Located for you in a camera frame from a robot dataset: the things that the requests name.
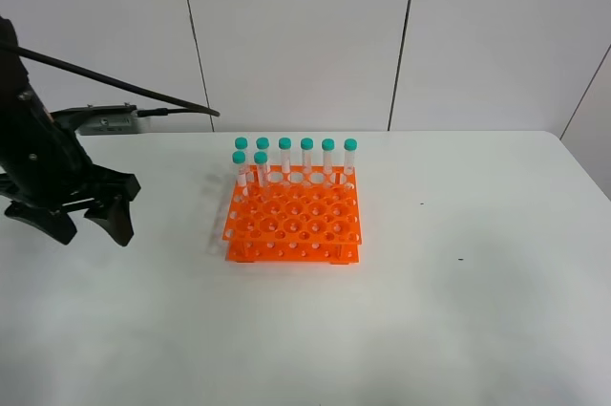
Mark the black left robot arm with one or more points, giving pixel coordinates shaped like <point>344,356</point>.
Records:
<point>9,76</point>

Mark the teal capped test tube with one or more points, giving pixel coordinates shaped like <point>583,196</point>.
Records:
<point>261,161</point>

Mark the second row tube left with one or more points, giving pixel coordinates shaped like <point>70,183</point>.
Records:
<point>239,160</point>

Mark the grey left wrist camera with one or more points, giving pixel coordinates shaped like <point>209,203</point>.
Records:
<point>99,120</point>

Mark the back row tube far left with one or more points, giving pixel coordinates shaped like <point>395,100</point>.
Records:
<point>241,144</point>

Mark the orange test tube rack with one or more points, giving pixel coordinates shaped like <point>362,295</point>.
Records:
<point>295,218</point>

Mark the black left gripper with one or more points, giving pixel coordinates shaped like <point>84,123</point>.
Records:
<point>46,172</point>

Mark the back row tube far right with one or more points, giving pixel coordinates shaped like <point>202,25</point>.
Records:
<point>350,147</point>

